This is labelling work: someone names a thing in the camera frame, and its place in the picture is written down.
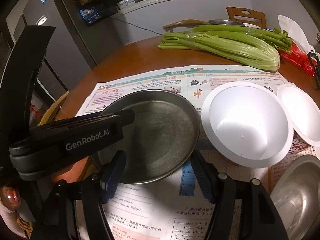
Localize round metal pan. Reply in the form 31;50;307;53
91;89;200;184

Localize stainless steel bowl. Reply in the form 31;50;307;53
270;154;319;239

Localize left hand red nails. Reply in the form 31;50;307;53
1;186;35;239

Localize curved wooden chair left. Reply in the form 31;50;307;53
39;91;69;126

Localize curved wooden chair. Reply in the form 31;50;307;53
39;91;69;126
163;20;209;33

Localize orange plastic plate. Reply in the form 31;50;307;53
52;157;91;183

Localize printed newspaper sheet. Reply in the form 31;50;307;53
75;64;320;240

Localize white-lidded red noodle cup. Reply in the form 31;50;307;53
201;81;293;168

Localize grey refrigerator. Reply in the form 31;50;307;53
6;0;126;100

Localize blue box on shelf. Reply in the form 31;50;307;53
79;8;100;25

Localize curved wooden chair far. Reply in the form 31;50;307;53
163;20;209;33

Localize metal dish behind celery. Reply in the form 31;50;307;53
208;20;245;27

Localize green celery bunch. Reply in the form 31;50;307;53
158;25;293;72

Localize red tissue box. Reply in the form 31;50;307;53
278;41;317;78

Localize wooden chair with cutout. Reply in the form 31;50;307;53
226;7;266;28

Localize black power cable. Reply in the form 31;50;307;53
109;16;164;36

